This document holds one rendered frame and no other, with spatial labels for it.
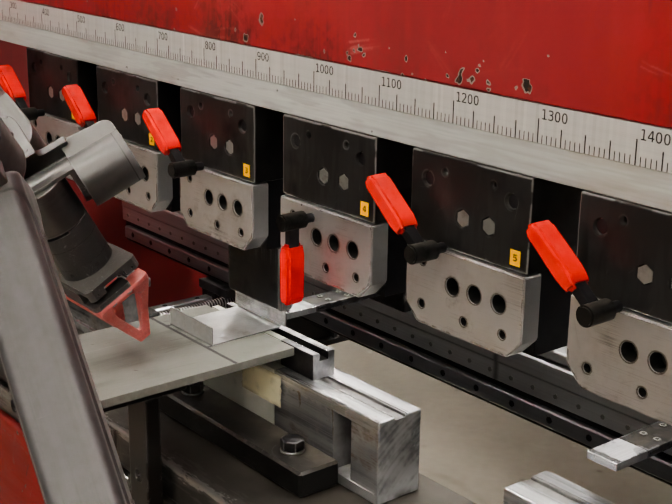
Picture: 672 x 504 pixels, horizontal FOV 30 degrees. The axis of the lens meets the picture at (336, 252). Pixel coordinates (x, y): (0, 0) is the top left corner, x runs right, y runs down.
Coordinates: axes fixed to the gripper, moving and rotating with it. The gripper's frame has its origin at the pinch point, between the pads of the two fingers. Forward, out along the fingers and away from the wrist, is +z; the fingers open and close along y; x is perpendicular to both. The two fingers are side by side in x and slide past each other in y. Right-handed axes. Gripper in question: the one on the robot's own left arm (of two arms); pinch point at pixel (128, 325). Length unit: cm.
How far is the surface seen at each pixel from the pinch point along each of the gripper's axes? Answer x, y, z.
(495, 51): -29, -39, -21
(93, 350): 3.8, 4.2, 2.1
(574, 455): -106, 89, 180
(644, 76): -29, -55, -21
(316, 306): -20.6, 0.3, 15.8
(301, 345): -13.0, -8.1, 11.9
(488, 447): -93, 106, 173
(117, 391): 6.8, -7.4, 0.4
